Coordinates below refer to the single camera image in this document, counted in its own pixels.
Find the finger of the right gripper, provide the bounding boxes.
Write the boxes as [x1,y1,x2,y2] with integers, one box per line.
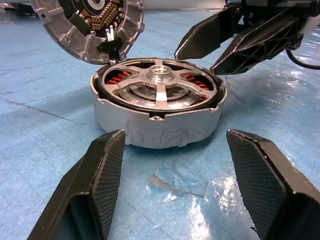
[174,5,241,61]
[209,12,308,76]

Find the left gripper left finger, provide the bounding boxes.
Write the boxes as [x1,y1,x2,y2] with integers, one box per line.
[27,129,126,240]

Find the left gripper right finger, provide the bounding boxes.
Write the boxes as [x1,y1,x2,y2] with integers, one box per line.
[226,128,320,240]

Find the silver spoked motor rotor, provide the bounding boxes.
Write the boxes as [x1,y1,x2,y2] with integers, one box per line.
[101,58,221,114]

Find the silver motor base copper windings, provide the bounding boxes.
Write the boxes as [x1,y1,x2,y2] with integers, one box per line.
[89,57,229,150]

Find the round motor cover circuit board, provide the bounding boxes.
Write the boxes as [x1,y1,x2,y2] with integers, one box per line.
[29,0,146,66]

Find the blue plastic table cover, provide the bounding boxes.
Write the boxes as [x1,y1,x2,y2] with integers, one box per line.
[0,8,320,240]

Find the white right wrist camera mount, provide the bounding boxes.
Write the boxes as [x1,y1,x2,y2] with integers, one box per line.
[302,16,320,35]

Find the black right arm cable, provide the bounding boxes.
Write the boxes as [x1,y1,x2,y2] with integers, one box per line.
[284,48,320,70]

